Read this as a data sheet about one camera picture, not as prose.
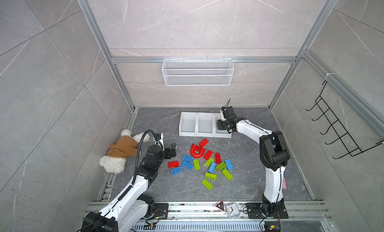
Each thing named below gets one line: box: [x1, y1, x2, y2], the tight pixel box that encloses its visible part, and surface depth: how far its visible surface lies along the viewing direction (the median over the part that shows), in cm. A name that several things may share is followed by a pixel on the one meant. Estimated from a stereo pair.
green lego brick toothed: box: [205, 172, 218, 181], surface depth 85 cm
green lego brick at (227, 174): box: [222, 168, 234, 181], surface depth 86 cm
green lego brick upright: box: [193, 159, 201, 170], surface depth 90 cm
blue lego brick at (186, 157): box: [182, 155, 194, 162], surface depth 92 cm
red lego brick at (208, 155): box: [203, 150, 213, 161], surface depth 94 cm
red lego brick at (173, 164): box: [167, 160, 180, 169], surface depth 90 cm
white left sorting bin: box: [178, 111, 198, 137], surface depth 107 cm
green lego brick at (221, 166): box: [215, 161, 227, 172], surface depth 90 cm
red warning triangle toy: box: [215, 200, 225, 212], surface depth 76 cm
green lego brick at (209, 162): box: [204, 157, 215, 167], surface depth 92 cm
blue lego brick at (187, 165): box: [181, 160, 194, 171], surface depth 90 cm
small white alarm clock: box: [225, 202, 241, 219], surface depth 74 cm
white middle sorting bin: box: [196, 112, 216, 138], surface depth 106 cm
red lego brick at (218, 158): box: [214, 152, 222, 164], surface depth 93 cm
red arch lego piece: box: [190, 144, 206, 158], surface depth 97 cm
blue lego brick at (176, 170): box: [170, 166, 183, 176], surface depth 87 cm
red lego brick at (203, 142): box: [199, 138, 209, 147], surface depth 100 cm
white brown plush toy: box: [99, 129, 150, 174], surface depth 87 cm
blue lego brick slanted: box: [208, 162, 217, 174], surface depth 87 cm
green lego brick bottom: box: [201, 178, 214, 191], surface depth 83 cm
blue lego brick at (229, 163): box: [224, 158, 234, 170], surface depth 90 cm
